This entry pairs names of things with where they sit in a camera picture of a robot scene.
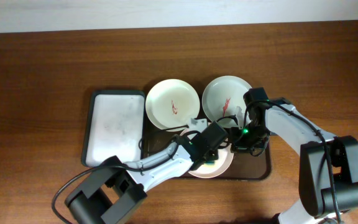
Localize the large brown plastic tray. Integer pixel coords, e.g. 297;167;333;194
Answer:
141;93;272;181

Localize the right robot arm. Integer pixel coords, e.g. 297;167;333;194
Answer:
231;88;358;224

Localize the small soapy water tray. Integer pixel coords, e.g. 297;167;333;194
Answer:
81;90;145;167

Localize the cream plate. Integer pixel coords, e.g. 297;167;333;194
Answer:
145;79;200;131

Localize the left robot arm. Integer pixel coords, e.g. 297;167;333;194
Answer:
65;121;228;223

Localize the white pinkish plate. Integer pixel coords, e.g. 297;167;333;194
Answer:
188;142;234;179

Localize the pale green plate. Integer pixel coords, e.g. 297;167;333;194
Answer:
201;75;252;129

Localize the green and yellow sponge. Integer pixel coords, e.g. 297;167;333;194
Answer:
204;160;218;166

